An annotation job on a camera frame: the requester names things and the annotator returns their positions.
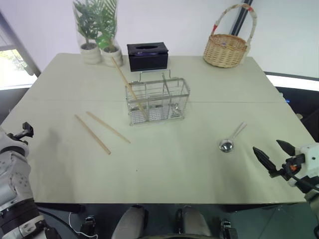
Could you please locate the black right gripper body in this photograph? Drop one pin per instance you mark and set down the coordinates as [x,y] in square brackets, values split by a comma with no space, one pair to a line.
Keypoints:
[291,166]

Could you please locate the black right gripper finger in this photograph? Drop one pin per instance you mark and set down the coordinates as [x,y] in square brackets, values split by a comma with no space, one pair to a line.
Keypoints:
[264,158]
[286,147]

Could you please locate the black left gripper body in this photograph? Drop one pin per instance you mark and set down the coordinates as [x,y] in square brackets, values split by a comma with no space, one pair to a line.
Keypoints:
[52,234]

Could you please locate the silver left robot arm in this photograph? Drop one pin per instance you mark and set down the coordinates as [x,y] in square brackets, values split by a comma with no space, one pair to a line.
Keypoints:
[13,174]

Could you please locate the shiny metal spoon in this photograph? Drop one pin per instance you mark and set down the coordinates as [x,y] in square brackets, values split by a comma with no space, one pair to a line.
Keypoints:
[166,85]
[226,145]

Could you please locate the small blue object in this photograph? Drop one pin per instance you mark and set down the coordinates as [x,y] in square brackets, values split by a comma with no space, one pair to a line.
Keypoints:
[287,100]

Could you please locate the black side desk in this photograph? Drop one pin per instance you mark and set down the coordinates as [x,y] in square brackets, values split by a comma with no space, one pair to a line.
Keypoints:
[304,99]

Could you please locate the grey rounded shape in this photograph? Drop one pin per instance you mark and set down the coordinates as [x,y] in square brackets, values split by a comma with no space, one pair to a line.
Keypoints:
[193,222]
[129,224]

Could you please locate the wooden chopstick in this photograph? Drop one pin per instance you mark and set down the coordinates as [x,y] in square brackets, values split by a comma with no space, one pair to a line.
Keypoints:
[92,134]
[108,127]
[124,81]

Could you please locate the black upright pole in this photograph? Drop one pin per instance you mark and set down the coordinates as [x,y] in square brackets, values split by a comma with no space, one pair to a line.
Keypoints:
[240,18]

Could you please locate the black tissue box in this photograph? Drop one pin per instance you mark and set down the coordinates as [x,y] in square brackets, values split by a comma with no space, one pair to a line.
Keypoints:
[148,58]

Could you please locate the green plant in white pot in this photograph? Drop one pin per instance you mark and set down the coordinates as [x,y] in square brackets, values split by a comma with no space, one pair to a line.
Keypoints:
[89,52]
[112,56]

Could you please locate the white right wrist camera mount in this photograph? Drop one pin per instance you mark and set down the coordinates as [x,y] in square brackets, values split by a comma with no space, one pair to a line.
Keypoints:
[310,154]

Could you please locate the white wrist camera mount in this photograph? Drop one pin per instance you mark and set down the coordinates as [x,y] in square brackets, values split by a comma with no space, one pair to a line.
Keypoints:
[310,154]
[30,227]

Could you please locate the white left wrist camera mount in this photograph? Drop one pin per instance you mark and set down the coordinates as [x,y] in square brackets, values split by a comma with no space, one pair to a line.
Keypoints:
[30,227]

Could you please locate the black table frame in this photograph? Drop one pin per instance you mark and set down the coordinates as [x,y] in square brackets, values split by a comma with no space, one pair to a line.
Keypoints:
[59,207]

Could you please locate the window with grey frame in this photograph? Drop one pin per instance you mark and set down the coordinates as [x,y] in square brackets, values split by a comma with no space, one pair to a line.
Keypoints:
[12,64]

